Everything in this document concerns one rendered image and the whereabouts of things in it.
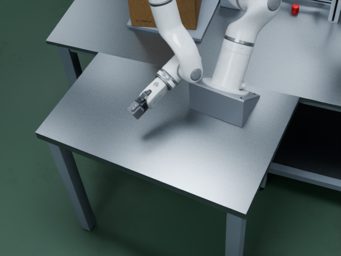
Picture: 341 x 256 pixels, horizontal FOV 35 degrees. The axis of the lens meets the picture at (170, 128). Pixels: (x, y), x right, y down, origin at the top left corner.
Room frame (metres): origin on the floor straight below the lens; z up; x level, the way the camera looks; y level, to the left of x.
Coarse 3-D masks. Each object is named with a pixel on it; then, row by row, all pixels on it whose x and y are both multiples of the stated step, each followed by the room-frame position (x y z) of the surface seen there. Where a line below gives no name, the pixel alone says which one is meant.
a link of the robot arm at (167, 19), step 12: (168, 0) 1.47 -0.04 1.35; (156, 12) 1.46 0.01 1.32; (168, 12) 1.45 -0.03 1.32; (156, 24) 1.46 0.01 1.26; (168, 24) 1.44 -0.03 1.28; (180, 24) 1.45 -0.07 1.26; (168, 36) 1.42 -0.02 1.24; (180, 36) 1.41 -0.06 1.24; (180, 48) 1.37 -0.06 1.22; (192, 48) 1.38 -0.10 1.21; (180, 60) 1.35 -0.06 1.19; (192, 60) 1.35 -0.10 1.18; (180, 72) 1.36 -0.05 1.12; (192, 72) 1.33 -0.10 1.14
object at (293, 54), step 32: (96, 0) 2.18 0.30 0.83; (288, 0) 2.04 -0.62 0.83; (64, 32) 1.97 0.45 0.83; (96, 32) 1.95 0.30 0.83; (128, 32) 1.92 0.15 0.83; (224, 32) 1.86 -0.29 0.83; (288, 32) 1.82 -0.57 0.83; (320, 32) 1.80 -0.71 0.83; (160, 64) 1.70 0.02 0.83; (256, 64) 1.64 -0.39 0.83; (288, 64) 1.62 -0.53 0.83; (320, 64) 1.60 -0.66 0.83; (320, 96) 1.43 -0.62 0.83
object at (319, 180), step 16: (64, 48) 1.92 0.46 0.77; (64, 64) 1.93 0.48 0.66; (304, 112) 1.84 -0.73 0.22; (320, 112) 1.83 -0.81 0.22; (336, 112) 1.82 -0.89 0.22; (288, 128) 1.74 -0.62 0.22; (304, 128) 1.73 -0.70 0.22; (320, 128) 1.72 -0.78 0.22; (336, 128) 1.71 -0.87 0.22; (288, 144) 1.64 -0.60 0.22; (304, 144) 1.63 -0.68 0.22; (320, 144) 1.62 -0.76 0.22; (336, 144) 1.61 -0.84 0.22; (272, 160) 1.55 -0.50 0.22; (288, 160) 1.54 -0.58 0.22; (304, 160) 1.53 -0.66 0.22; (320, 160) 1.52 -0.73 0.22; (336, 160) 1.51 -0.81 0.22; (288, 176) 1.46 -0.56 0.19; (304, 176) 1.44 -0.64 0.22; (320, 176) 1.43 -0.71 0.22; (336, 176) 1.42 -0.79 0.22
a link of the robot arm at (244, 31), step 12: (240, 0) 1.62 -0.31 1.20; (252, 0) 1.57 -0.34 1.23; (264, 0) 1.55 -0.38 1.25; (276, 0) 1.55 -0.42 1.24; (252, 12) 1.54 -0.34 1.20; (264, 12) 1.53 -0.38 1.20; (276, 12) 1.55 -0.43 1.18; (240, 24) 1.54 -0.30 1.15; (252, 24) 1.54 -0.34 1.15; (264, 24) 1.55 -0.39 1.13; (228, 36) 1.54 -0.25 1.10; (240, 36) 1.52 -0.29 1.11; (252, 36) 1.52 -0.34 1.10
